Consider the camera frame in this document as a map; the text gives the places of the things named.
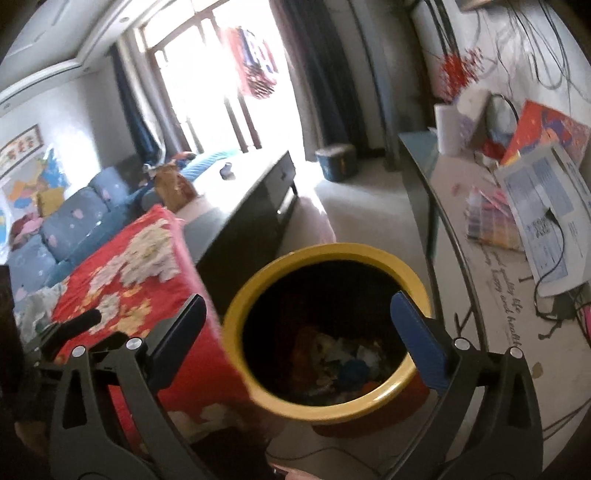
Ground blue sofa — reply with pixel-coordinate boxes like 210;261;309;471
7;167;160;301

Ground white blue leaflet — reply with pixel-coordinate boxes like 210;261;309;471
496;141;591;298

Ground black charger cable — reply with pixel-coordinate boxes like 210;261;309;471
536;208;583;324

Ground white vase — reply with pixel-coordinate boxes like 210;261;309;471
435;102;462;157

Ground pile of red clothes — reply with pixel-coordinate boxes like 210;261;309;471
9;217;44;250

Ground blue storage box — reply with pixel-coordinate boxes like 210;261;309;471
315;144;358;182

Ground red picture book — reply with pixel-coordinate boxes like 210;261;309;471
501;99;591;171

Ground light green cloth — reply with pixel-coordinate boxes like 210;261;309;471
14;282;68;342

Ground yellow trash bin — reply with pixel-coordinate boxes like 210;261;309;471
221;243;435;438

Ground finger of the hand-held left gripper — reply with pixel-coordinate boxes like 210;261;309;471
41;308;102;344

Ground red polka dot garment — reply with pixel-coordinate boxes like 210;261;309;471
240;65;278;100

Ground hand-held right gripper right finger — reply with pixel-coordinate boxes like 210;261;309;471
390;291;543;480

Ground framed embroidery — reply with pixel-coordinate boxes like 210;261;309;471
0;124;44;178

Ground blue yarn ball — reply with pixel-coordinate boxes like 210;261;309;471
341;359;372;381

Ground hanging striped clothes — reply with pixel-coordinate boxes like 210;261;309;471
226;25;280;77

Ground glass television stand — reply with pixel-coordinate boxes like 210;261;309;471
398;131;591;467

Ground dark blue curtain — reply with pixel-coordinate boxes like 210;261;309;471
111;44;160;160

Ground marble coffee table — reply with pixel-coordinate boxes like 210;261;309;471
175;150;298;301

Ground yellow pillow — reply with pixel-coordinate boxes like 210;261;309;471
37;189;65;217

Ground red floral blanket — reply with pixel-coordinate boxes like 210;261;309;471
48;204;273;444

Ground red berry branch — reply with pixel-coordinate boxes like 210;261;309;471
436;48;483;102

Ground blue striped cushion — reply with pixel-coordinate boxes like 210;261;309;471
182;148;238;181

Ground grey curtain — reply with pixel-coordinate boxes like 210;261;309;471
277;0;402;155

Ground brown paper bag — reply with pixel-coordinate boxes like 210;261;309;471
153;164;197;213

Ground glass balcony door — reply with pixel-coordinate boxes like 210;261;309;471
134;0;301;162

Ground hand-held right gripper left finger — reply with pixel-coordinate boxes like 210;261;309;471
50;294;208;480

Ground bundle of wall cables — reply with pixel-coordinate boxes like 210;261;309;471
416;0;591;93

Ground colourful map poster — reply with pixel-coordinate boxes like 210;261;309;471
0;148;70;217

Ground silver standing air conditioner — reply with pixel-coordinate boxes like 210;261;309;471
369;0;419;158

